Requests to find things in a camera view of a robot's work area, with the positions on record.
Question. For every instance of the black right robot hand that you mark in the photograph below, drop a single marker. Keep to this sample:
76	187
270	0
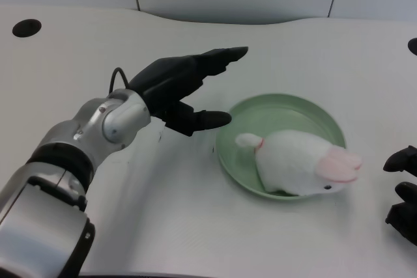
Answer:
402	193

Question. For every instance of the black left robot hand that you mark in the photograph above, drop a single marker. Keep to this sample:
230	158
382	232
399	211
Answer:
176	82

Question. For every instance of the white rabbit doll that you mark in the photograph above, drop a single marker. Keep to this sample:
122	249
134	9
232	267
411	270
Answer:
293	164

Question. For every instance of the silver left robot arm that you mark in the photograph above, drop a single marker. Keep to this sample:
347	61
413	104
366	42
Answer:
62	174

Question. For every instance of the green round plate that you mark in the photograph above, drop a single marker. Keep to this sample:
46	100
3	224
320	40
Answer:
280	112

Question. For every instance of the black round table grommet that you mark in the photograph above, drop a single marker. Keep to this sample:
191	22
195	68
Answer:
26	28
412	47

